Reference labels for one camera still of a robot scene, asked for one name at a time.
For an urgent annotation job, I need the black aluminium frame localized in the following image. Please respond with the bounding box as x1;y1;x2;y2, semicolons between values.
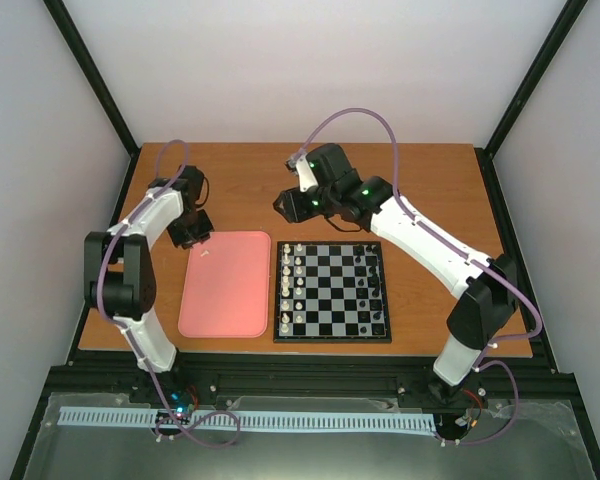
11;1;600;479

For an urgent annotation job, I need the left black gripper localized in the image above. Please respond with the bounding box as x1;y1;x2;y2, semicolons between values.
166;209;214;250

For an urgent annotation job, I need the pink plastic tray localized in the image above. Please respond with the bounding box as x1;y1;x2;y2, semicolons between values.
178;231;271;339

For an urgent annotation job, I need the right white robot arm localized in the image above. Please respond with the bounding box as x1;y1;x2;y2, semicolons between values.
274;143;517;400

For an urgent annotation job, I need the light blue cable duct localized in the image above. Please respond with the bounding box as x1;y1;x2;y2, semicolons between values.
57;406;436;436

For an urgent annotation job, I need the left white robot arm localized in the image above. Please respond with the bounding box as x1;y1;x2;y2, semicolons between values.
83;166;213;403

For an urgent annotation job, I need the black white chessboard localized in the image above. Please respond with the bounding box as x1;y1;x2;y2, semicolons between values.
273;241;392;344

